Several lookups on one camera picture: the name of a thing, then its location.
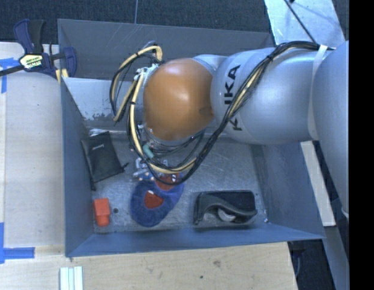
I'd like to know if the black flat pouch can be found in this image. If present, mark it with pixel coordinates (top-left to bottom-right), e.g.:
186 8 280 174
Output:
80 130 126 192

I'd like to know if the grey metal bin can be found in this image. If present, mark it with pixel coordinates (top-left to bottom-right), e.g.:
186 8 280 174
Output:
57 18 327 258

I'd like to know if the orange-red plastic block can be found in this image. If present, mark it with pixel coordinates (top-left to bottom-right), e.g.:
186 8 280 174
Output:
92 197 111 227

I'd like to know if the black tape dispenser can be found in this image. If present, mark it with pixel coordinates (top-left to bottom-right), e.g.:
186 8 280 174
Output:
192 190 259 226

